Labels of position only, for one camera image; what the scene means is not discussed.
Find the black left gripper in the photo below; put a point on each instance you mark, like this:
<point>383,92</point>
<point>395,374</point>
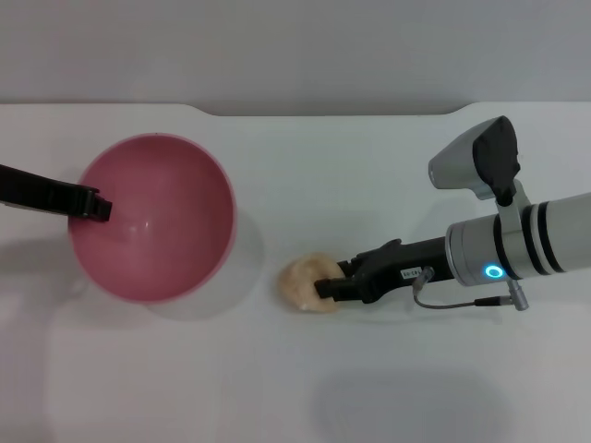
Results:
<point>37,191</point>

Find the pink plastic bowl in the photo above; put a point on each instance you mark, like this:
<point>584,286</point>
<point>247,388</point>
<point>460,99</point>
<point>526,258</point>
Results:
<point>161,221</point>

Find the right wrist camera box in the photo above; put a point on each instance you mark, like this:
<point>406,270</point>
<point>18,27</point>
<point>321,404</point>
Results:
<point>494,152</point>

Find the beige egg yolk pastry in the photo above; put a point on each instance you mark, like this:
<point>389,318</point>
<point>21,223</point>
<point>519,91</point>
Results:
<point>300,281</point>

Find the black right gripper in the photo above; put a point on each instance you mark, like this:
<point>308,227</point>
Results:
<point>392,267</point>

